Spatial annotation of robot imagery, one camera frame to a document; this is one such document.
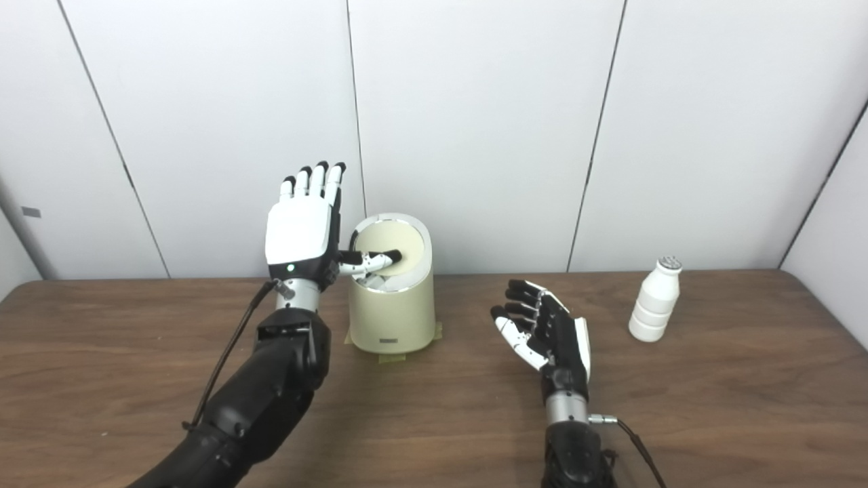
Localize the cream-colored cylindrical bin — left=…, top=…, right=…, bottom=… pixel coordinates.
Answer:
left=347, top=213, right=436, bottom=354

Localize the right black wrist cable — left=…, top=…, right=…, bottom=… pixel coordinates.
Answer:
left=589, top=413, right=669, bottom=488

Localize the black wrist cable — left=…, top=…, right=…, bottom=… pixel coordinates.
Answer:
left=182, top=279, right=279, bottom=431
left=589, top=413, right=669, bottom=488

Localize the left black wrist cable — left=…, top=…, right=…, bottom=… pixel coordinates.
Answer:
left=182, top=279, right=279, bottom=431

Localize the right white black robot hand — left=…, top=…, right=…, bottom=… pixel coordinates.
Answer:
left=490, top=279, right=592, bottom=402

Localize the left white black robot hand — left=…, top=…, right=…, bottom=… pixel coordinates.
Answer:
left=264, top=161, right=403, bottom=293

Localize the small white plastic bottle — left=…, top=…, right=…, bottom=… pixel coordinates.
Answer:
left=628, top=256, right=683, bottom=343

